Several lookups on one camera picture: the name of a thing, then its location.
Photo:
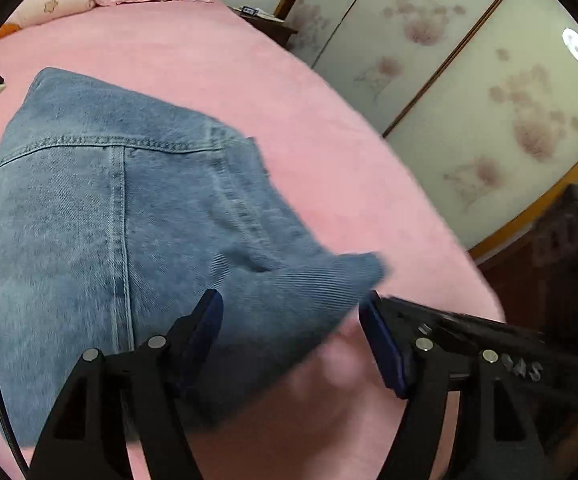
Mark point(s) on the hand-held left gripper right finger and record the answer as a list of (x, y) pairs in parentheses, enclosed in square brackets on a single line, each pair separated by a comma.
[(384, 345)]

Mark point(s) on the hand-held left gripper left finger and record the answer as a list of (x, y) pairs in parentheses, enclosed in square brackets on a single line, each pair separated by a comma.
[(204, 325)]

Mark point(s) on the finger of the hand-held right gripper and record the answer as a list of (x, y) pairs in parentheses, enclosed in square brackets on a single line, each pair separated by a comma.
[(414, 317)]

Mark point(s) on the blue denim jacket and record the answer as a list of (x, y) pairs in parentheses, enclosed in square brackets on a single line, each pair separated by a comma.
[(119, 220)]

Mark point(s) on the dark box with teal light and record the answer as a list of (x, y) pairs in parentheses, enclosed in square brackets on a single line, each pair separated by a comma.
[(574, 260)]

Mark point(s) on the floral sliding wardrobe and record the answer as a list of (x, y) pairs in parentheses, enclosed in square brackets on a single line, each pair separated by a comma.
[(469, 85)]

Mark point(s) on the pink bed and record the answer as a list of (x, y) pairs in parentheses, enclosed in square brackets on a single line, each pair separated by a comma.
[(219, 65)]

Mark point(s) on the dark wooden nightstand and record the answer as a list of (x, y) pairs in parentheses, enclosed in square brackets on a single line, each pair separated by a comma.
[(269, 27)]

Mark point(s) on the small box on nightstand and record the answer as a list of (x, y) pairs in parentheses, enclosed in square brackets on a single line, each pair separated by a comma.
[(249, 10)]

